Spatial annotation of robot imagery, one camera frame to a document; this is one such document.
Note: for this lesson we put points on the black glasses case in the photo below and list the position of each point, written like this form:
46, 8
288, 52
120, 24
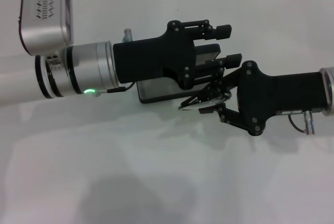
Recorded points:
159, 91

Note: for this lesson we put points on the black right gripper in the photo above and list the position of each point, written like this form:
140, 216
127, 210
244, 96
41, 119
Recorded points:
287, 93

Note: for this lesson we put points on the black thin-framed glasses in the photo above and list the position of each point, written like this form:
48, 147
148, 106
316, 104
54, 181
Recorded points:
188, 103

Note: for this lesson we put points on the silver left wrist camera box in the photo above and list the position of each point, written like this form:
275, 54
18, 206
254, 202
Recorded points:
44, 25

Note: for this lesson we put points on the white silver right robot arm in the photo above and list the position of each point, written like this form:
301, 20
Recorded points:
329, 91

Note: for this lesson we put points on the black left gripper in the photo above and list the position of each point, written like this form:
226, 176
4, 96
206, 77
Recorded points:
146, 59

